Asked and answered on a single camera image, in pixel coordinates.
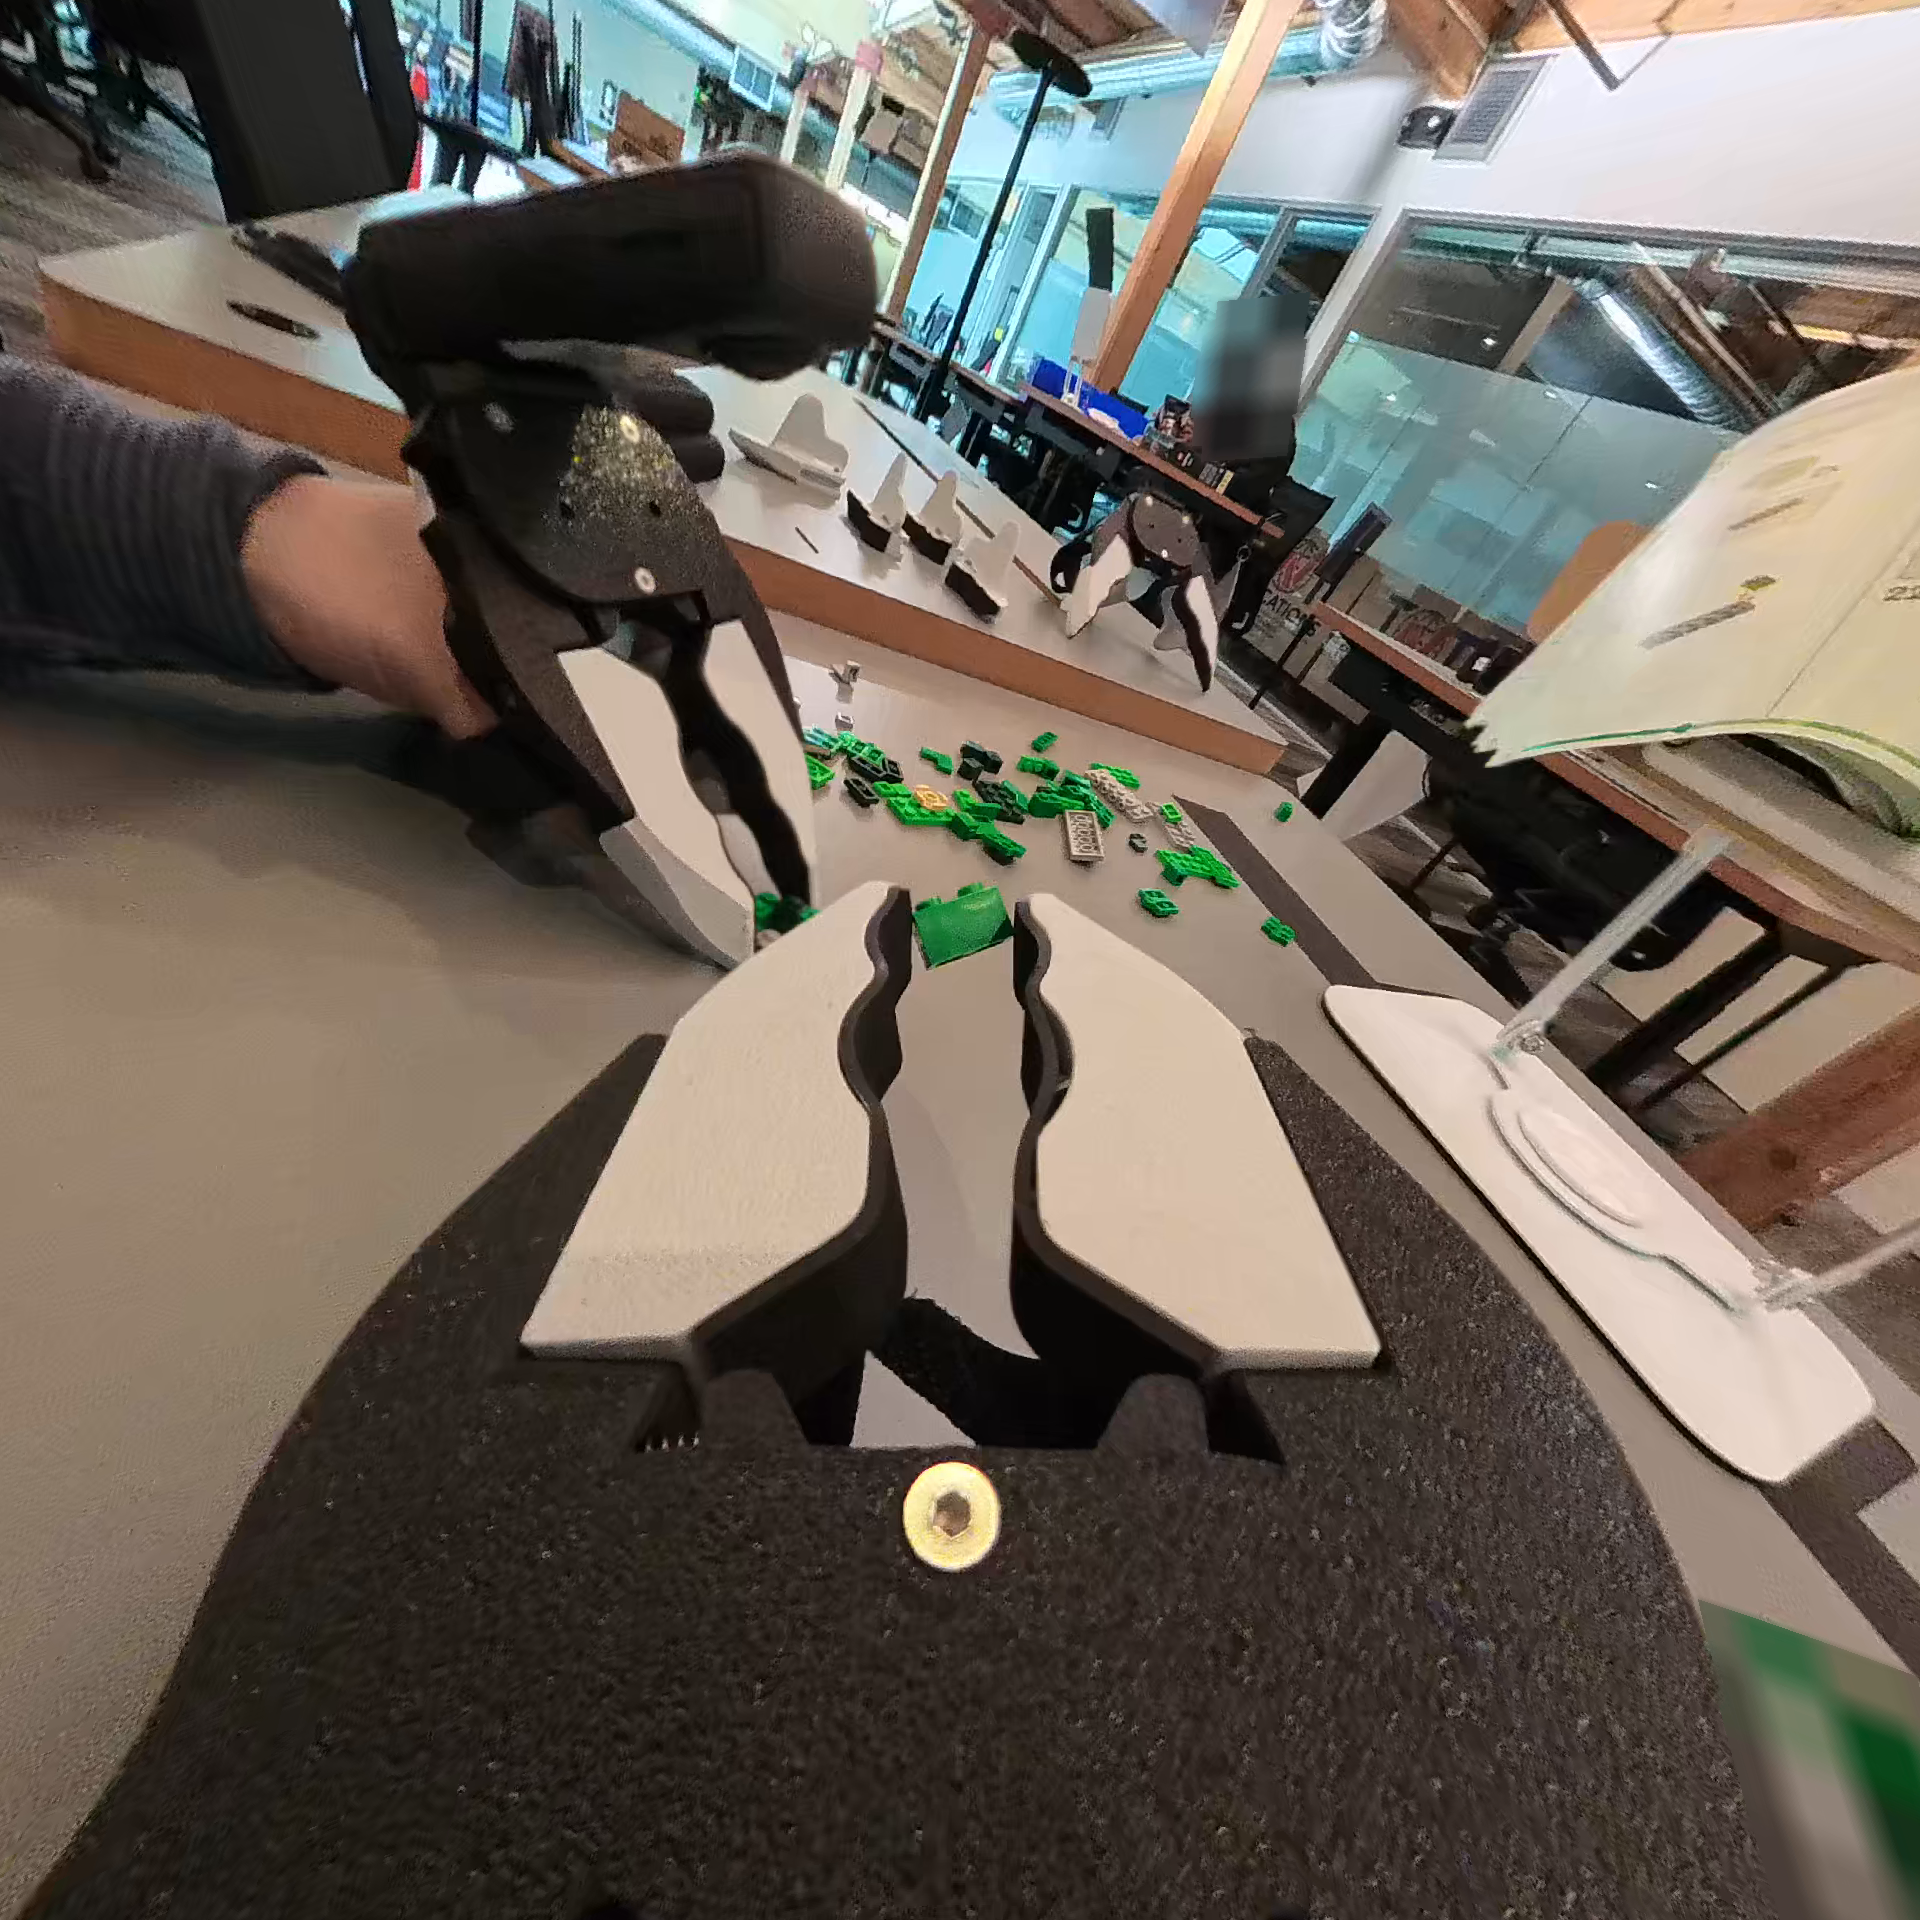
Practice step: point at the grey desk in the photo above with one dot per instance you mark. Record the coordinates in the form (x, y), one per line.
(299, 1051)

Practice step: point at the idle gripper on table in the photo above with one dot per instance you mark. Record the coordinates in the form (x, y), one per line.
(1161, 557)

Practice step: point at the green toy box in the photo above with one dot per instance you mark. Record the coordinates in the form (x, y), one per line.
(1860, 1771)

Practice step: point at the person's left forearm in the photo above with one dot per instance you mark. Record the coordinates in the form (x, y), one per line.
(119, 524)

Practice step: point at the pile of loose toy bricks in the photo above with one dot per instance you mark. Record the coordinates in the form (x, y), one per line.
(915, 810)

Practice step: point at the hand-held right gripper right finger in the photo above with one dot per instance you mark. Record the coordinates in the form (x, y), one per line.
(1184, 1186)

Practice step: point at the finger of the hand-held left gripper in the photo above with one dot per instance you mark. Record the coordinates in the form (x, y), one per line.
(629, 750)
(763, 722)

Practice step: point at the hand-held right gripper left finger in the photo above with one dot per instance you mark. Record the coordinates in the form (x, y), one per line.
(735, 1171)

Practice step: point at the instruction booklet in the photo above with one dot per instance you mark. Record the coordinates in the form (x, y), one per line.
(1723, 599)

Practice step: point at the wall air vent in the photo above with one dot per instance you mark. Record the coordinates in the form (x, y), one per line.
(1492, 106)

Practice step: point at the black floor lamp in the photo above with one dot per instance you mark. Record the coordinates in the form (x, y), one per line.
(1049, 60)

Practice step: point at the green slope brick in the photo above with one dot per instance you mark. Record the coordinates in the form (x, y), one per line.
(960, 932)

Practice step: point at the white book stand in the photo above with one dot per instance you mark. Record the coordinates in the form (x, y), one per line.
(1425, 1080)

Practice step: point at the person's left hand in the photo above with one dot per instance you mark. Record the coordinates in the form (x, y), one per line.
(352, 586)

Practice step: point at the wood-edged grey table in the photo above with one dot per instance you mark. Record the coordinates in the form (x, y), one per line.
(1049, 661)

